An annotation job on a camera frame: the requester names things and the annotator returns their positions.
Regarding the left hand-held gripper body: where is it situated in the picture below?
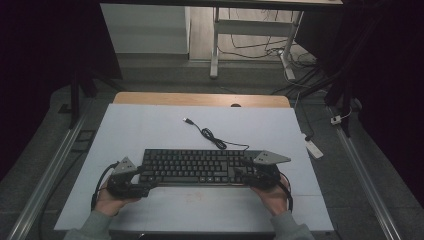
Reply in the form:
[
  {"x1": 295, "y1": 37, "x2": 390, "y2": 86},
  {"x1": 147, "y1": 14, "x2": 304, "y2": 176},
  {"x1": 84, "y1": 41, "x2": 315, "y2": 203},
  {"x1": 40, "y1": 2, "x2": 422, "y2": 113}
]
[{"x1": 106, "y1": 156, "x2": 149, "y2": 199}]

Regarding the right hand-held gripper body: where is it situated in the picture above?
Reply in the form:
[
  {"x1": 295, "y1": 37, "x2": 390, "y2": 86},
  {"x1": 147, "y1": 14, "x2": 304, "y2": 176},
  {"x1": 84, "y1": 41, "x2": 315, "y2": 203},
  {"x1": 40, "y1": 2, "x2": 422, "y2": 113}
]
[{"x1": 243, "y1": 150, "x2": 292, "y2": 192}]

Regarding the black keyboard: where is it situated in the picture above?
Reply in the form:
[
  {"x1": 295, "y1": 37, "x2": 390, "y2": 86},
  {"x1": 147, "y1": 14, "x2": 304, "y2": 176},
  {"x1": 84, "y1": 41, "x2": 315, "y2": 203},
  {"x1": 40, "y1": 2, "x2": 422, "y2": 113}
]
[{"x1": 138, "y1": 148, "x2": 264, "y2": 187}]

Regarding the person's right hand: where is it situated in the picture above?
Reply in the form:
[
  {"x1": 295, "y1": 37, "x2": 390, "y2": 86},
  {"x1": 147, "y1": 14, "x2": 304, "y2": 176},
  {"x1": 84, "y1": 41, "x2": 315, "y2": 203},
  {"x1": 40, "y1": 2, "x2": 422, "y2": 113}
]
[{"x1": 251, "y1": 174, "x2": 291, "y2": 217}]

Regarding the person's left hand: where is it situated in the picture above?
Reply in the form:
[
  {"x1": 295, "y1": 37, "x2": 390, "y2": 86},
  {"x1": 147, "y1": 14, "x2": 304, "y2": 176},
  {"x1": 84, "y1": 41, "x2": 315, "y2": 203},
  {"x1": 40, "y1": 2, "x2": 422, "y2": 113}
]
[{"x1": 94, "y1": 179, "x2": 141, "y2": 218}]

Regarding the white power strip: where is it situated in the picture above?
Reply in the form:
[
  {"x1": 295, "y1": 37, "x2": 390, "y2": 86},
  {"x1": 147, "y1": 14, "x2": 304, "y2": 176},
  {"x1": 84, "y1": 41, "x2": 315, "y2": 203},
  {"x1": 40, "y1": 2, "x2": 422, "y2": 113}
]
[{"x1": 301, "y1": 133, "x2": 324, "y2": 160}]

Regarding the black metal stand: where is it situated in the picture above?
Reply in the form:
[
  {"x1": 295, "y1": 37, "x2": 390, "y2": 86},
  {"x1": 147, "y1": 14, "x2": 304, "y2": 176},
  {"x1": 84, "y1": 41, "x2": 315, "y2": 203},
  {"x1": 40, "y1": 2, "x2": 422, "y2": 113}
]
[
  {"x1": 68, "y1": 66, "x2": 98, "y2": 129},
  {"x1": 324, "y1": 13, "x2": 381, "y2": 138}
]

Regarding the grey cabinet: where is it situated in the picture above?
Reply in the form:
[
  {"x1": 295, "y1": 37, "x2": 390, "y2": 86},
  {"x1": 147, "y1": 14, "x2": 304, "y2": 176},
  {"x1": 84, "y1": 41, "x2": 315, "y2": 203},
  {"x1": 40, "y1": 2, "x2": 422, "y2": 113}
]
[{"x1": 99, "y1": 3, "x2": 191, "y2": 55}]

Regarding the black curtain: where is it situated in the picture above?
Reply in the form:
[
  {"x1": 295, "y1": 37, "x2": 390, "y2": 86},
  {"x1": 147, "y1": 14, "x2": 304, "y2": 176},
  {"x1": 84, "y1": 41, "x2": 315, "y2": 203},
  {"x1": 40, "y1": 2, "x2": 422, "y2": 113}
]
[
  {"x1": 296, "y1": 0, "x2": 424, "y2": 208},
  {"x1": 0, "y1": 0, "x2": 123, "y2": 181}
]

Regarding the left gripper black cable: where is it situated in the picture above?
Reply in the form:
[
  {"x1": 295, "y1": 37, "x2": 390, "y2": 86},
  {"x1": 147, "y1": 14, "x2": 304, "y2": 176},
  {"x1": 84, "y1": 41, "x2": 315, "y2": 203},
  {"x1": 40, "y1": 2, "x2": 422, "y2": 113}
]
[{"x1": 90, "y1": 161, "x2": 120, "y2": 212}]

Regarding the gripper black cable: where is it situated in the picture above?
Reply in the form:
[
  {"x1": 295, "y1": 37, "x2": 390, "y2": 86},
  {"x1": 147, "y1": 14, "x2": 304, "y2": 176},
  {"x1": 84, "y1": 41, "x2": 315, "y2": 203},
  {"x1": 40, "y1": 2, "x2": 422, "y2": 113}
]
[
  {"x1": 90, "y1": 161, "x2": 120, "y2": 212},
  {"x1": 278, "y1": 171, "x2": 294, "y2": 213}
]

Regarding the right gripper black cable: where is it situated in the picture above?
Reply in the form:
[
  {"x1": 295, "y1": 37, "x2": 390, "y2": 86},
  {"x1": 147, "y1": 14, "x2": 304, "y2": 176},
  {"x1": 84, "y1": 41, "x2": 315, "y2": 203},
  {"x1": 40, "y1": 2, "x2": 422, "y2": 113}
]
[{"x1": 278, "y1": 171, "x2": 294, "y2": 213}]

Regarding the black keyboard cable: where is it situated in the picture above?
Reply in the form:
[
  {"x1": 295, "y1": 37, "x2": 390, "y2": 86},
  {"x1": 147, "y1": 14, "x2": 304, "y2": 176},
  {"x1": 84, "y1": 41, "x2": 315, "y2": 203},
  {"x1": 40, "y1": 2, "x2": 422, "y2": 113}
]
[{"x1": 182, "y1": 117, "x2": 250, "y2": 152}]

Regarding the black power cable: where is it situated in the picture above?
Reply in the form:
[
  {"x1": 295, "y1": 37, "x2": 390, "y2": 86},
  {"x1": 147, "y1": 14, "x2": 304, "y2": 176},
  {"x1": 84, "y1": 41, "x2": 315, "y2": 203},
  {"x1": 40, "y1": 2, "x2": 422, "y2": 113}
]
[{"x1": 293, "y1": 91, "x2": 316, "y2": 142}]

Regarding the aluminium rail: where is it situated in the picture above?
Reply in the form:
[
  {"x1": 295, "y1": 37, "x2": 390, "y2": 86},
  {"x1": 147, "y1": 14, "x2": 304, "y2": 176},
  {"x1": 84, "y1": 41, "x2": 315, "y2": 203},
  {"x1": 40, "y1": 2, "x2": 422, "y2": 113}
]
[
  {"x1": 328, "y1": 106, "x2": 403, "y2": 240},
  {"x1": 6, "y1": 109, "x2": 91, "y2": 240}
]

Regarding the tangle of black floor cables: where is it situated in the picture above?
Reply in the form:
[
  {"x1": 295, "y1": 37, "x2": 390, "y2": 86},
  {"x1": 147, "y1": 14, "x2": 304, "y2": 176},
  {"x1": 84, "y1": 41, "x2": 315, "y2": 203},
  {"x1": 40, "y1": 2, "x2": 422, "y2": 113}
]
[{"x1": 218, "y1": 8, "x2": 318, "y2": 96}]

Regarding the white desk frame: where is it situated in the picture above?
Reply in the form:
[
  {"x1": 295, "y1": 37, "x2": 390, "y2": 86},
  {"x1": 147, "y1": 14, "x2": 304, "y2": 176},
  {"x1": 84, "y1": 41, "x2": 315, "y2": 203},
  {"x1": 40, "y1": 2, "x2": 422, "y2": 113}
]
[{"x1": 209, "y1": 6, "x2": 305, "y2": 81}]

